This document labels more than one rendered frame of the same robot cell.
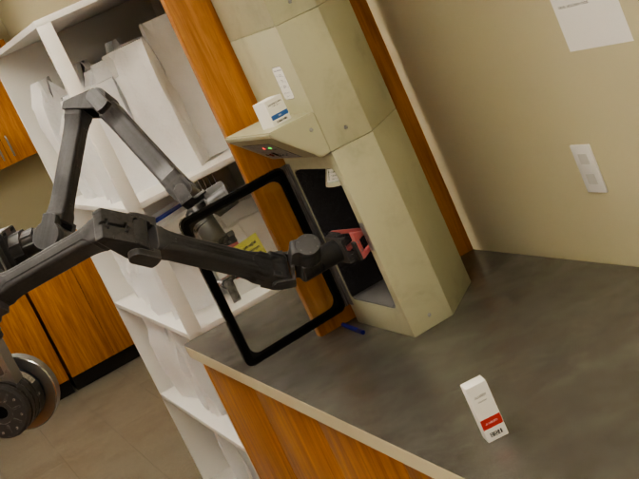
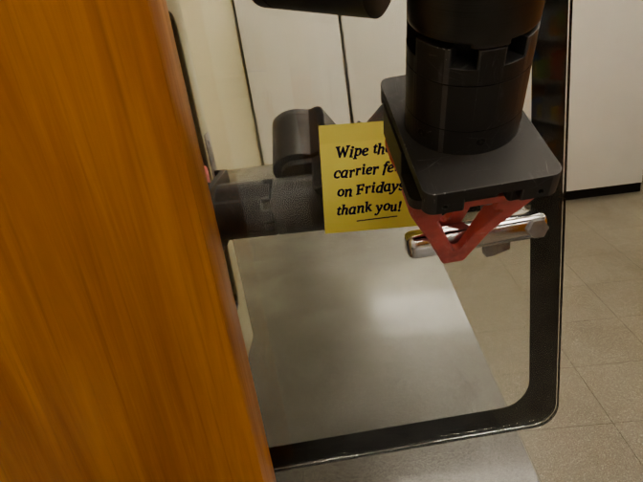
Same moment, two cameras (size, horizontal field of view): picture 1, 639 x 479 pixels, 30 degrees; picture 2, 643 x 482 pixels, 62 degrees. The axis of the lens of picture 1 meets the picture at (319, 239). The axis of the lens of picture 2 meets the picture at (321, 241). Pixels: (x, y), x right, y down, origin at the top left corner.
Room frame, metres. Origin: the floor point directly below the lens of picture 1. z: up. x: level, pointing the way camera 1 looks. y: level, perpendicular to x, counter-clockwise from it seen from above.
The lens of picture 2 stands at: (3.17, 0.27, 1.34)
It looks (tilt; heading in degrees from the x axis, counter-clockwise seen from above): 22 degrees down; 203
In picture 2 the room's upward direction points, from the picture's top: 9 degrees counter-clockwise
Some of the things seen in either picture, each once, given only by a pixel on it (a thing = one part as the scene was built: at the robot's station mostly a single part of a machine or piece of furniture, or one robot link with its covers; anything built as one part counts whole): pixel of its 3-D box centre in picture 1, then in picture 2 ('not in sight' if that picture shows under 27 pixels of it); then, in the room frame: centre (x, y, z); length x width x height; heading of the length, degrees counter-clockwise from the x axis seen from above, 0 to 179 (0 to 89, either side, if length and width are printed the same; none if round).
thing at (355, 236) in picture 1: (361, 240); not in sight; (2.71, -0.09, 1.18); 0.09 x 0.07 x 0.07; 108
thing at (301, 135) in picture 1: (275, 144); not in sight; (2.74, 0.00, 1.46); 0.32 x 0.11 x 0.10; 19
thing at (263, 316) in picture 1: (264, 266); (357, 238); (2.83, 0.15, 1.19); 0.30 x 0.01 x 0.40; 115
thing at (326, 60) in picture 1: (363, 162); not in sight; (2.80, -0.17, 1.32); 0.32 x 0.25 x 0.77; 19
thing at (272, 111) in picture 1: (271, 111); not in sight; (2.67, -0.02, 1.54); 0.05 x 0.05 x 0.06; 32
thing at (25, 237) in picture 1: (25, 245); not in sight; (3.10, 0.70, 1.45); 0.09 x 0.08 x 0.12; 166
